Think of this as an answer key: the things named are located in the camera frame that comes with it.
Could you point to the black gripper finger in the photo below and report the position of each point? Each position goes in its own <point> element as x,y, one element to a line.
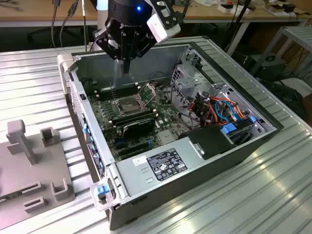
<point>107,45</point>
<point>145,47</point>

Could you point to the black RAM slot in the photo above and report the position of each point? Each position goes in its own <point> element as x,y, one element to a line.
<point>117,93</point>
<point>132,116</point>
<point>114,88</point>
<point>135,120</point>

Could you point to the CPU socket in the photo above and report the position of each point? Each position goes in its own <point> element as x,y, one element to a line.
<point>128,106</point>

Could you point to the black expansion slot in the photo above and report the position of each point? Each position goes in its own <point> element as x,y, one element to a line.
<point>134,151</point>
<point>131,145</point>

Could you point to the thin metal locking lever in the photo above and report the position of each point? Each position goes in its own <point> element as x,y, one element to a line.
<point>112,92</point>

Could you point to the metal drive cage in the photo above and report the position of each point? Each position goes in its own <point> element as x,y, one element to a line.
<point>187,83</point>

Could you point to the black office chair base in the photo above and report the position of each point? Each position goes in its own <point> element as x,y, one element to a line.
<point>39,34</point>

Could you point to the green motherboard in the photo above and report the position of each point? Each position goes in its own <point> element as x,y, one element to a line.
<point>165,122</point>

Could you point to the black curved fan shroud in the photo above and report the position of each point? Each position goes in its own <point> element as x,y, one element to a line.
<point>139,128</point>

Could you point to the silver chipset heat sink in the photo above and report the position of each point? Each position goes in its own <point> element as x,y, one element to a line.
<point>167,137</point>

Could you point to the rear port panel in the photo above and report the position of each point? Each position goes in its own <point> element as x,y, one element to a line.
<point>93,148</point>

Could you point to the small white sticker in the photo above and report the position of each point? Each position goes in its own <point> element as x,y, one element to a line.
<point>139,161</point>

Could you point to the black disk bay cover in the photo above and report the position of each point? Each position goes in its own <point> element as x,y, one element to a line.
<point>209,141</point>

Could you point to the wooden desk with boxes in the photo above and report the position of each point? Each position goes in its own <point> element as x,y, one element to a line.
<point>256,15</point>

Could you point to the hard disk in blue carrier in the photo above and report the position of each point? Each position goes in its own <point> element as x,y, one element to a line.
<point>229,128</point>

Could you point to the black rating label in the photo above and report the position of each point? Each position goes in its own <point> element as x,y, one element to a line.
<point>167,163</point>

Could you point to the small blue clip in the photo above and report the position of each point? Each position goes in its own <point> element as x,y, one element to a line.
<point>252,119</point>

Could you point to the grey power supply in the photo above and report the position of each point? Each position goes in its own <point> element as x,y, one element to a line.
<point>136,178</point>

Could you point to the open black PC case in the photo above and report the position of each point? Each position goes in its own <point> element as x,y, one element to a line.
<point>170,185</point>

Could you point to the clear latch with blue clip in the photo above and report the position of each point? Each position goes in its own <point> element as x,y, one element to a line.
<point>102,192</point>

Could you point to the grey part rack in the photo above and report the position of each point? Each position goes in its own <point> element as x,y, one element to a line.
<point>29,175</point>

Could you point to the black bag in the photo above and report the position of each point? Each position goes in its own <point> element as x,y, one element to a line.
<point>290,97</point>

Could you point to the metal slat side table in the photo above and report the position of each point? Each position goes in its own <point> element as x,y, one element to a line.
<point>299,33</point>

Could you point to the green circuit board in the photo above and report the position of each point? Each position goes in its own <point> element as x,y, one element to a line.
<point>11,195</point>

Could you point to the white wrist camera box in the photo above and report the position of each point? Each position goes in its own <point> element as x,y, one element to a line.
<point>163,28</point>

